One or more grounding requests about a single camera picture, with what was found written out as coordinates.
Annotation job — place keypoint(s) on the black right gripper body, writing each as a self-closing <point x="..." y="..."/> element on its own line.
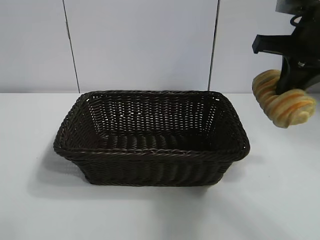
<point x="307" y="42"/>

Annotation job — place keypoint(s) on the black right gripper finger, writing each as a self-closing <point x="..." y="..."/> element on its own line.
<point x="290" y="80"/>
<point x="313" y="78"/>

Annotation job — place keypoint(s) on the long striped bread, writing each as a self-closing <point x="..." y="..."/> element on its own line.
<point x="292" y="107"/>

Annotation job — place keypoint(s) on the dark brown woven basket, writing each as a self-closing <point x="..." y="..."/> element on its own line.
<point x="150" y="167"/>

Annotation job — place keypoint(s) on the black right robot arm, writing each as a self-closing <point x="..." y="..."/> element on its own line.
<point x="292" y="5"/>

